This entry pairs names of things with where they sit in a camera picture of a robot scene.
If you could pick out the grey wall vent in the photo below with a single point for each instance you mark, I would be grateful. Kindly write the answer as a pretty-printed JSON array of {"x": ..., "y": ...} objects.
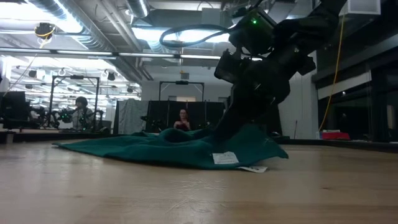
[{"x": 184, "y": 76}]

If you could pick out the person at robot station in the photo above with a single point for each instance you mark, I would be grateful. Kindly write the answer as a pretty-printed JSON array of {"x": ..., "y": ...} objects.
[{"x": 81, "y": 116}]

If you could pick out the person before black curtain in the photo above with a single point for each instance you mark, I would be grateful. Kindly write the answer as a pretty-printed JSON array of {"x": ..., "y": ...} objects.
[{"x": 183, "y": 124}]

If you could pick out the black monitor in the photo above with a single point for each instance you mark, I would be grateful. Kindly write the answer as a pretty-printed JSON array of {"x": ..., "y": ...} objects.
[{"x": 14, "y": 109}]

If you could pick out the black aluminium table frame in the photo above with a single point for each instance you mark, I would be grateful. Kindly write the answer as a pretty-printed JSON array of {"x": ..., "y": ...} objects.
[{"x": 342, "y": 143}]

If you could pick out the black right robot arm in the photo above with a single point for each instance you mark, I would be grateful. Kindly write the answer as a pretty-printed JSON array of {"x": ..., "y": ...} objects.
[{"x": 311, "y": 28}]

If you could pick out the low black gantry frame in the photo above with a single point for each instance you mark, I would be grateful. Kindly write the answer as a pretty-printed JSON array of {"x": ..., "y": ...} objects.
[{"x": 182, "y": 82}]

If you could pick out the tall black gantry frame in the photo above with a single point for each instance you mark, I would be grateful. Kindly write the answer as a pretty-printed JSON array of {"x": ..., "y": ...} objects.
[{"x": 76, "y": 77}]

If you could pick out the neighbouring wooden table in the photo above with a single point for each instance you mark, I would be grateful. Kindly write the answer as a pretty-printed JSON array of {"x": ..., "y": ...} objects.
[{"x": 46, "y": 131}]

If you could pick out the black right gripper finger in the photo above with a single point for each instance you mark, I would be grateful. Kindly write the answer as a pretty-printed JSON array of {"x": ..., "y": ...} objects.
[
  {"x": 255, "y": 109},
  {"x": 234, "y": 109}
]

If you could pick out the grey curtain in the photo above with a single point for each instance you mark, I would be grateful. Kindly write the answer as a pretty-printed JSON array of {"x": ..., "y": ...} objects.
[{"x": 132, "y": 115}]

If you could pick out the silver spiral duct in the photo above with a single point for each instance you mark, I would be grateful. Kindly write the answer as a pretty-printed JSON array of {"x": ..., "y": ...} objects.
[{"x": 138, "y": 7}]

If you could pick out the green microfiber towel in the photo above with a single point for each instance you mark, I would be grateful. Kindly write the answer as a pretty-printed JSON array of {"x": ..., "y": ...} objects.
[{"x": 155, "y": 149}]

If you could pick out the black hanging spotlight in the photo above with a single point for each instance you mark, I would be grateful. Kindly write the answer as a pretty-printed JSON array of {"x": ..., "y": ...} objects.
[
  {"x": 32, "y": 73},
  {"x": 111, "y": 76}
]

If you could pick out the large ribbed silver duct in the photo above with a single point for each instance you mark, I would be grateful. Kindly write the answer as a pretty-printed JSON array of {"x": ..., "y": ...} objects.
[{"x": 90, "y": 37}]

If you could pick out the long ceiling light strip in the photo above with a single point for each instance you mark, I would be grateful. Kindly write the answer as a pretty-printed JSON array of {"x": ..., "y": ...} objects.
[{"x": 146, "y": 55}]

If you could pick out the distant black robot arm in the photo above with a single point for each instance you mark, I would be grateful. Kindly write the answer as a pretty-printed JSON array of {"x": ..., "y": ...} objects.
[{"x": 65, "y": 117}]

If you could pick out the red box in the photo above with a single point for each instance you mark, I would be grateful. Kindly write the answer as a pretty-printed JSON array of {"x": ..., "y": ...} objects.
[{"x": 335, "y": 136}]

